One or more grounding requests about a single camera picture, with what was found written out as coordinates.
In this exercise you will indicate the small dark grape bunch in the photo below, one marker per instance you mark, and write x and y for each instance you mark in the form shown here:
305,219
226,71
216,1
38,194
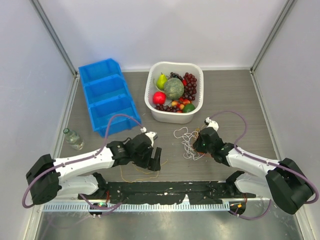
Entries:
168,108

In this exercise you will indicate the red yellow cherries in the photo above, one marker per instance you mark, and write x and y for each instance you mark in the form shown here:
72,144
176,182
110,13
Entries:
179,104

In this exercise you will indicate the white slotted cable duct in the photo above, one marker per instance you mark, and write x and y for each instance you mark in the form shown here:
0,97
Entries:
185,206

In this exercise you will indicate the blue plastic compartment bin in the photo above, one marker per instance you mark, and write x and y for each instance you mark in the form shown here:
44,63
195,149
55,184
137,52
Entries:
107,94

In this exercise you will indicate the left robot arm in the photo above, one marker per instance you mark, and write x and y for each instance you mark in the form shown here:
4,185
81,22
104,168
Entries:
49,178

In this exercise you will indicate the green netted melon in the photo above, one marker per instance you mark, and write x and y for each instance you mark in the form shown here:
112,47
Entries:
173,88

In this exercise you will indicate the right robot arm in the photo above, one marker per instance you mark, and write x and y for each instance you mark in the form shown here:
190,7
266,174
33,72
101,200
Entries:
280,181

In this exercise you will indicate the red apple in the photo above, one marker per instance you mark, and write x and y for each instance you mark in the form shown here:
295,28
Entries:
159,98

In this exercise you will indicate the clear glass bottle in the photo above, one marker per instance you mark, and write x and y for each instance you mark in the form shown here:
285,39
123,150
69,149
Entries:
73,139

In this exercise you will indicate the dark red grape bunch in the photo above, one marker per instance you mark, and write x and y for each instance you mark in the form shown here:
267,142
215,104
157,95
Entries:
189,82

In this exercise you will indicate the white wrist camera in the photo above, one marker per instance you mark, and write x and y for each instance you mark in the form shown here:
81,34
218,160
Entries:
211,124
150,134

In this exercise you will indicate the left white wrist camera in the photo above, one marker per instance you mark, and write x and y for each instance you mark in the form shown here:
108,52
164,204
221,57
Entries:
150,134

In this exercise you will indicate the white plastic fruit basket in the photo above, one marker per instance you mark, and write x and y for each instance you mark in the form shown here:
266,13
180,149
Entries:
166,67

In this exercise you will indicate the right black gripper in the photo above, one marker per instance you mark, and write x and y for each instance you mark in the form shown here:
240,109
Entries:
197,144

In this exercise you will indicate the green pear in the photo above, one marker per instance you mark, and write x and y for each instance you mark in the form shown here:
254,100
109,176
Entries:
160,83

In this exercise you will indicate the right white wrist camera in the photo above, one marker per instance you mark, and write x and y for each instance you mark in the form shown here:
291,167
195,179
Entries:
211,124

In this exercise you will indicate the green lime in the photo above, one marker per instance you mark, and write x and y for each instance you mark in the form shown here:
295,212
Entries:
188,108

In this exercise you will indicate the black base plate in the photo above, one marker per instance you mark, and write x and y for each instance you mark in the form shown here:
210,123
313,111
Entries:
168,192

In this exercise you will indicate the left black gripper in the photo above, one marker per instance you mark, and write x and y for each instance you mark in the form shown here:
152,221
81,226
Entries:
154,163

